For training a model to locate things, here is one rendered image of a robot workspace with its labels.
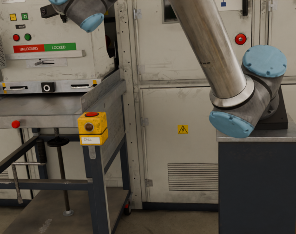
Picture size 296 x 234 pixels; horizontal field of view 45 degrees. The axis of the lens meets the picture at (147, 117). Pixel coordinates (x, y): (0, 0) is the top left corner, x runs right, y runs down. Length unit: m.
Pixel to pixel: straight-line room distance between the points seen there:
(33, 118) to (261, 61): 0.92
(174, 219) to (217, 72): 1.35
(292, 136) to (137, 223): 1.17
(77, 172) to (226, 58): 1.53
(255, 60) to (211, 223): 1.21
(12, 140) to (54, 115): 0.97
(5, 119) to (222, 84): 0.92
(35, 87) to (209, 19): 1.11
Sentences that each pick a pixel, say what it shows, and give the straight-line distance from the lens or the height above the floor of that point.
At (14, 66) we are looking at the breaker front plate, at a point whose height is 1.00.
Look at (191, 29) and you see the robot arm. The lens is 1.00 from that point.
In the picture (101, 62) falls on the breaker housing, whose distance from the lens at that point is 1.85.
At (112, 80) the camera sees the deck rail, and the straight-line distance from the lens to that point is 1.92.
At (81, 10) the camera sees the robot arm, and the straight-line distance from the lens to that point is 1.39.
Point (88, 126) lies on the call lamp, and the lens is 1.20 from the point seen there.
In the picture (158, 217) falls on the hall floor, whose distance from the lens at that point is 2.30.
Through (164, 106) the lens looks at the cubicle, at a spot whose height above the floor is 0.69.
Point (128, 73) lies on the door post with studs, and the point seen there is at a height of 0.89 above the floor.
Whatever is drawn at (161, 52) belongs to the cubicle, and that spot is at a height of 1.00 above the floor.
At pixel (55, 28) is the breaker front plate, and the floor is 1.17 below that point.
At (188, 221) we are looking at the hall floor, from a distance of 2.25.
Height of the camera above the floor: 1.24
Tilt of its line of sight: 17 degrees down
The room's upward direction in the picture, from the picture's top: 4 degrees counter-clockwise
